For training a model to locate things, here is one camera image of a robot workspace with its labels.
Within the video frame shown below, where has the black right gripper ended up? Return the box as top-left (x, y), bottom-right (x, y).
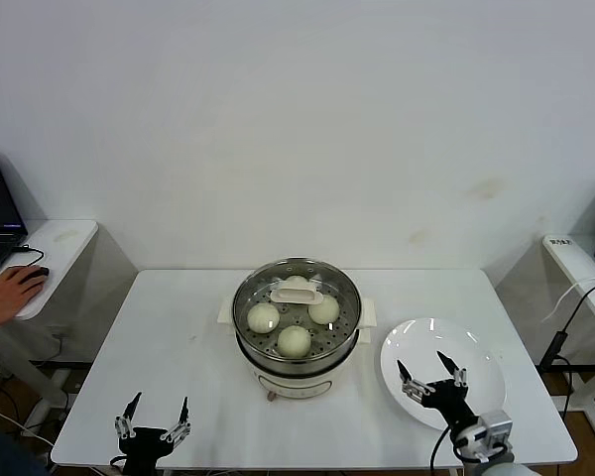
top-left (396, 350), bottom-right (480, 430)

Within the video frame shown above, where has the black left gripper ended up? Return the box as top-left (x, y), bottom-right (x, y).
top-left (114, 392), bottom-right (193, 472)

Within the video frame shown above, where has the round glass pot lid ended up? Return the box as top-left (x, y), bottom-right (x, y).
top-left (231, 257), bottom-right (363, 348)

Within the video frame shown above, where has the perforated steel steamer basket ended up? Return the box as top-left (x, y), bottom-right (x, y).
top-left (219, 256), bottom-right (379, 366)

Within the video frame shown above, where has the person's bare hand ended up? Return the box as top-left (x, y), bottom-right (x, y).
top-left (0, 265), bottom-right (51, 331)

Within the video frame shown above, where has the white round plate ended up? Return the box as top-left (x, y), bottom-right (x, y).
top-left (379, 316), bottom-right (507, 432)

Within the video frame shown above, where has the cream electric cooking pot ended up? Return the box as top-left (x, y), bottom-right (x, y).
top-left (232, 321), bottom-right (373, 402)

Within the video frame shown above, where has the blue jeans leg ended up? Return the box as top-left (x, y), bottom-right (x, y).
top-left (0, 416), bottom-right (51, 476)

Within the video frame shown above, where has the white side table with label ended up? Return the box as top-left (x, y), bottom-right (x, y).
top-left (495, 231), bottom-right (595, 440)

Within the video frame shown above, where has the white side table beige panel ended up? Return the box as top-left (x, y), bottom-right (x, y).
top-left (0, 218), bottom-right (140, 416)

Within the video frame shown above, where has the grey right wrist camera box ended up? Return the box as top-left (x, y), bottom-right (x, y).
top-left (478, 410), bottom-right (515, 450)

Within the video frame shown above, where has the black cable with adapter block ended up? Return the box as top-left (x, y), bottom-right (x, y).
top-left (537, 280), bottom-right (595, 417)

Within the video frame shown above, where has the white cable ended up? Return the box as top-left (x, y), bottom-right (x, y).
top-left (546, 276), bottom-right (595, 322)

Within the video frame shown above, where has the black mouse cable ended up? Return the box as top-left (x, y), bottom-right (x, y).
top-left (0, 242), bottom-right (46, 288)

